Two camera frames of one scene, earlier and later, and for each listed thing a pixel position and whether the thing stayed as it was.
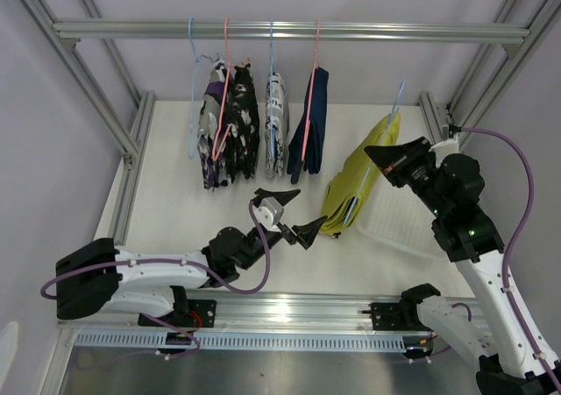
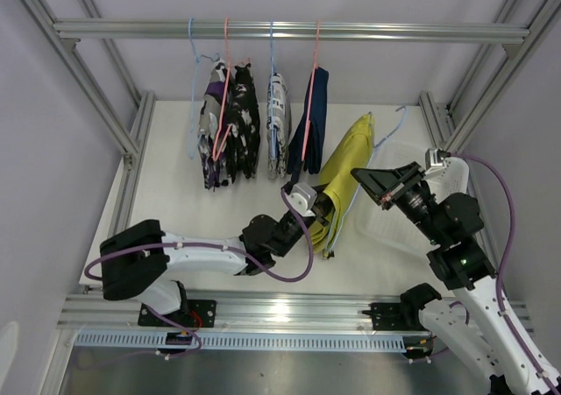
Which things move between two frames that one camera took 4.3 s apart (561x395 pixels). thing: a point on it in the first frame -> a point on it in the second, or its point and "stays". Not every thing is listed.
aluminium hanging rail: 294,31 stays
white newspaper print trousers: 274,167 stays
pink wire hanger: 312,87 stays
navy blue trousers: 313,158 stays
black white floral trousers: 243,142 stays
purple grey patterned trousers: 214,148 stays
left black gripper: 304,233 -> 323,207
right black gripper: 394,160 -> 388,184
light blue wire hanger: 375,154 -> 365,182
